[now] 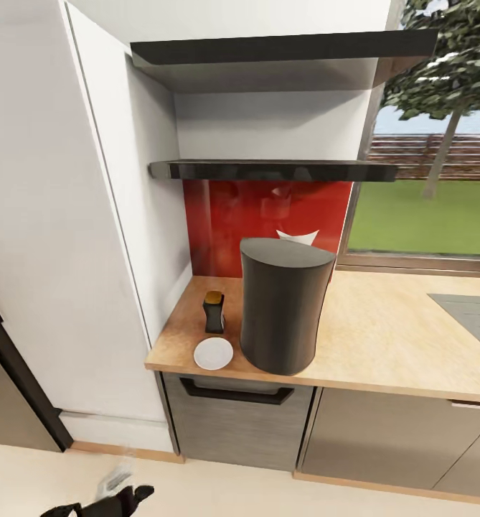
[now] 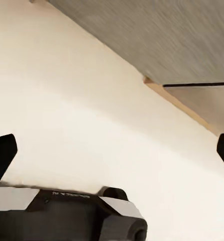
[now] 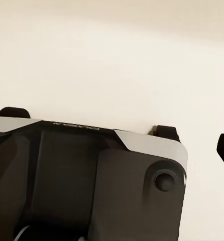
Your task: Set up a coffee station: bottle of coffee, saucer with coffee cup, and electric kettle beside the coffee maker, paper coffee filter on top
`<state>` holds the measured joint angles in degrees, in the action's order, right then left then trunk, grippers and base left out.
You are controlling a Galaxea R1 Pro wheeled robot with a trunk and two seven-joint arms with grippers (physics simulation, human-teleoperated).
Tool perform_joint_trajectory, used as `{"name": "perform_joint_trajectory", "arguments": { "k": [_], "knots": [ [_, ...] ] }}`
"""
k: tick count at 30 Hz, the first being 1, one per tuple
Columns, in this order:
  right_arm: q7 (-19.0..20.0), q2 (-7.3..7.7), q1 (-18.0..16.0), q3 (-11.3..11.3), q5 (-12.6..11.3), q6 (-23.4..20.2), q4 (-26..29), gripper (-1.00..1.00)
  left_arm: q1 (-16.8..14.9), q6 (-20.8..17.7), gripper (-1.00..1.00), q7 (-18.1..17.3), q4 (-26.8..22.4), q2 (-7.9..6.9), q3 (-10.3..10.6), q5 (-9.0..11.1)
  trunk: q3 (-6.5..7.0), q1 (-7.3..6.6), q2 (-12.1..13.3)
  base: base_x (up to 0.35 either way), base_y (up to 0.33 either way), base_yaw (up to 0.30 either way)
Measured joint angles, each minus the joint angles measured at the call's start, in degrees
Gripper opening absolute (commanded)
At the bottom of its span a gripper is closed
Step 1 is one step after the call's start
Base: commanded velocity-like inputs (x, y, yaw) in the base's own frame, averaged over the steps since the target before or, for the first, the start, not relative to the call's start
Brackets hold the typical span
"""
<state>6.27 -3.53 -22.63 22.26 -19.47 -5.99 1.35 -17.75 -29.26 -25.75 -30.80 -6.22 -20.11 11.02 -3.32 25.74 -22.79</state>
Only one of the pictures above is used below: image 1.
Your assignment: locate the saucer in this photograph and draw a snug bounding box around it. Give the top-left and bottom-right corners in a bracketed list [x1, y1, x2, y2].
[194, 337, 233, 370]

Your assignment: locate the paper coffee filter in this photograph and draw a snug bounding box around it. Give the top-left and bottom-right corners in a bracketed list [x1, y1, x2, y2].
[278, 231, 317, 246]

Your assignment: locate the bottle of coffee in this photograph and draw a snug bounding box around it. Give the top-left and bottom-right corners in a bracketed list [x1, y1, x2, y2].
[202, 291, 225, 334]

